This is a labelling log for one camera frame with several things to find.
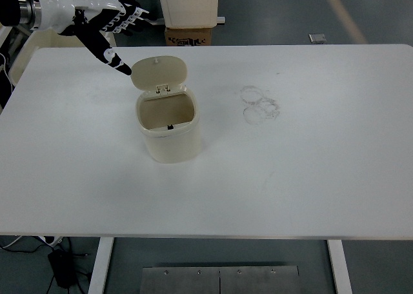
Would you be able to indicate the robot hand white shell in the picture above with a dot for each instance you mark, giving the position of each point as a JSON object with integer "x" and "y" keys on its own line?
{"x": 64, "y": 7}

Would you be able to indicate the cream lidded trash bin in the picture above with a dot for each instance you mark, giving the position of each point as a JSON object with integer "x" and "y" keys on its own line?
{"x": 171, "y": 142}

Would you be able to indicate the cream plastic crate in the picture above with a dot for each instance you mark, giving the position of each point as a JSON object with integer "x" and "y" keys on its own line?
{"x": 48, "y": 40}

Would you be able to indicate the brown cardboard box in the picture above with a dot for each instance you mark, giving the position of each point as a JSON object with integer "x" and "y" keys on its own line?
{"x": 188, "y": 36}

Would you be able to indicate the white floor bar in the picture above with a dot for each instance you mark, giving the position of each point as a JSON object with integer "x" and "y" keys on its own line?
{"x": 221, "y": 19}

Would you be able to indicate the small grey floor plate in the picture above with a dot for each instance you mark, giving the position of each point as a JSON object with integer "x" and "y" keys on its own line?
{"x": 317, "y": 38}

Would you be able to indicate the white table leg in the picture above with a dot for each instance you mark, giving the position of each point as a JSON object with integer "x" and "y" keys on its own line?
{"x": 100, "y": 265}
{"x": 340, "y": 268}

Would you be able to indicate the black power adapter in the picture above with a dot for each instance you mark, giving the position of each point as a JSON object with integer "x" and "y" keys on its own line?
{"x": 63, "y": 269}

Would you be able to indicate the grey metal plate with screws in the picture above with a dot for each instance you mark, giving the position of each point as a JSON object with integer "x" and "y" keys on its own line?
{"x": 219, "y": 281}

